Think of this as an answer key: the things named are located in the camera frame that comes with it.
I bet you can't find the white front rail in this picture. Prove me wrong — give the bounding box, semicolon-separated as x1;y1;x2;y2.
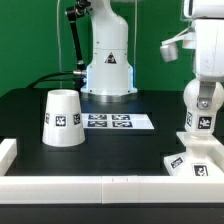
0;176;224;204

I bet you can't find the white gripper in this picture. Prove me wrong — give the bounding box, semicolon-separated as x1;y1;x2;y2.
193;19;224;110

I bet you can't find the white lamp base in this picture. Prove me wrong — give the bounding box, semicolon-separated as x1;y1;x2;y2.
164;132;224;177

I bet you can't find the white lamp bulb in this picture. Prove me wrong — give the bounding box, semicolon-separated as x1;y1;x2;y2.
183;79;224;137

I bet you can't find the white marker sheet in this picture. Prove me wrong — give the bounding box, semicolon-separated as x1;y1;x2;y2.
82;113;154;130

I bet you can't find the white left rail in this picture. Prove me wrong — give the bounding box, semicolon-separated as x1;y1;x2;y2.
0;139;17;176

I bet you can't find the black cable conduit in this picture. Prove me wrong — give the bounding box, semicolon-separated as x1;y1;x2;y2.
27;0;92;90

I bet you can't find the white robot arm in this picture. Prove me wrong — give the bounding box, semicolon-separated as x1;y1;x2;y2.
82;0;224;110

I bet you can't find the white lamp shade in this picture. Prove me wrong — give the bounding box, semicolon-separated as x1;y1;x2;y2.
42;89;85;147

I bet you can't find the thin grey cable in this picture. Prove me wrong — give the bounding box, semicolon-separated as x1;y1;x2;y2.
56;0;64;89

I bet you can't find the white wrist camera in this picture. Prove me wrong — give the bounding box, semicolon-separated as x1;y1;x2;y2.
160;28;195;62

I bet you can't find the white rail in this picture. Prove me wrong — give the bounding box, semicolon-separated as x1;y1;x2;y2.
0;176;224;204
0;139;17;176

